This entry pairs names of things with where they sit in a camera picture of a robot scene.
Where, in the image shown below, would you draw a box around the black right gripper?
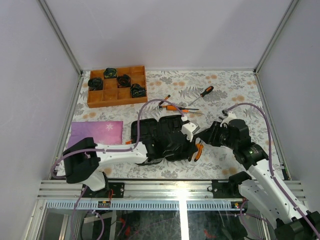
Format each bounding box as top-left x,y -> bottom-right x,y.
198,121 -> 238,150

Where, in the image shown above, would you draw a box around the orange handled pliers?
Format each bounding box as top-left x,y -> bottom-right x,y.
188,141 -> 204,162

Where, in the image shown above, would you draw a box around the black plastic tool case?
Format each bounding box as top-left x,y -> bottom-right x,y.
130,114 -> 198,165

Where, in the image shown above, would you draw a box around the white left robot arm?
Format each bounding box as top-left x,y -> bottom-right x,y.
62,131 -> 198,198

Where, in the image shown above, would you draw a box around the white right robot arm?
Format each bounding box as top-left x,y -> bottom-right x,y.
195,119 -> 320,240

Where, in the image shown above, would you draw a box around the floral patterned table mat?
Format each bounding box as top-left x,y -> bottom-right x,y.
72,70 -> 285,180

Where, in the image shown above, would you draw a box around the thin orange precision screwdriver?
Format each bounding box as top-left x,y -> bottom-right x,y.
182,109 -> 204,116

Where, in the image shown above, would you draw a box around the small orange black screwdriver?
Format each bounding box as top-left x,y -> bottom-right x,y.
156,94 -> 171,109

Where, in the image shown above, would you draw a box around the large orange black screwdriver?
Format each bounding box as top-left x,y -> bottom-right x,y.
188,85 -> 214,106

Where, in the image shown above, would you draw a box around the black rolled tape right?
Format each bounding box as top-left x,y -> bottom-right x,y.
130,83 -> 147,98

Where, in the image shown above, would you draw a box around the black rolled tape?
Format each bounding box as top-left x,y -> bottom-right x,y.
116,74 -> 131,88
130,83 -> 147,98
87,77 -> 104,91
103,67 -> 118,79

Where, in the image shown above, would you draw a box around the purple folded cloth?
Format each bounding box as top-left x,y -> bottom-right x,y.
67,121 -> 123,148

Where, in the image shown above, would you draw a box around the orange wooden compartment tray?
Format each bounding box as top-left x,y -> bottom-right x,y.
87,65 -> 148,108

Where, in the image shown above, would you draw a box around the black rolled tape middle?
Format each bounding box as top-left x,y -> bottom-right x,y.
116,74 -> 131,88

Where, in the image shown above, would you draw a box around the black rolled tape top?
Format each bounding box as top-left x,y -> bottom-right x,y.
103,67 -> 118,79

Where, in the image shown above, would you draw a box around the black rolled tape left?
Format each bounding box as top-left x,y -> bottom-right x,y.
87,77 -> 104,91

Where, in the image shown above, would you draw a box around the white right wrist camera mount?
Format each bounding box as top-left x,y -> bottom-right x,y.
219,110 -> 237,127

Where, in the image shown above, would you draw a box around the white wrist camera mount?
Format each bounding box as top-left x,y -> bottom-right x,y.
219,110 -> 237,127
181,116 -> 200,142

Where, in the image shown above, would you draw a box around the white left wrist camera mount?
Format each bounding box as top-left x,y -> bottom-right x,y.
181,116 -> 200,142

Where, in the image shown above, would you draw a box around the orange handled utility knife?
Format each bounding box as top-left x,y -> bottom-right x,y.
158,105 -> 198,112

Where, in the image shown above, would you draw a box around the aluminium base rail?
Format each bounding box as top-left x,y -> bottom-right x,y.
37,179 -> 243,211

